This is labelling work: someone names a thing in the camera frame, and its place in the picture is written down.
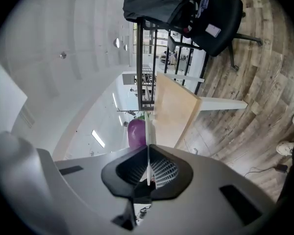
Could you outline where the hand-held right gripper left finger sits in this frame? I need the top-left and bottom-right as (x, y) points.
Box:
(36, 144), (149, 235)

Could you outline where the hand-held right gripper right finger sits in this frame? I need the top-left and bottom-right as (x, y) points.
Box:
(137, 144), (277, 235)

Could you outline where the purple eggplant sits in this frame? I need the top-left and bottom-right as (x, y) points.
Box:
(126, 116), (147, 148)

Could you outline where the black metal railing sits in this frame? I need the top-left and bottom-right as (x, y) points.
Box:
(136, 17), (210, 112)

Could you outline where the large glass window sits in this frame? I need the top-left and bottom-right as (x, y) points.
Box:
(131, 22), (170, 48)

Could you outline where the white paper tag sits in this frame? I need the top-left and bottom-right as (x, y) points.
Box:
(205, 23), (221, 38)

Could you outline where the black office chair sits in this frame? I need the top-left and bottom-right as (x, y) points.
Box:
(166, 0), (263, 72)

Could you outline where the dark jacket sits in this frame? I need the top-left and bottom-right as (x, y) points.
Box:
(122, 0), (204, 30)

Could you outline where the pale striped cloth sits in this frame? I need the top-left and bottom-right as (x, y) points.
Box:
(196, 0), (213, 18)

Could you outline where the black floor cable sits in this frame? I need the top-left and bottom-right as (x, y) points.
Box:
(244, 166), (277, 179)

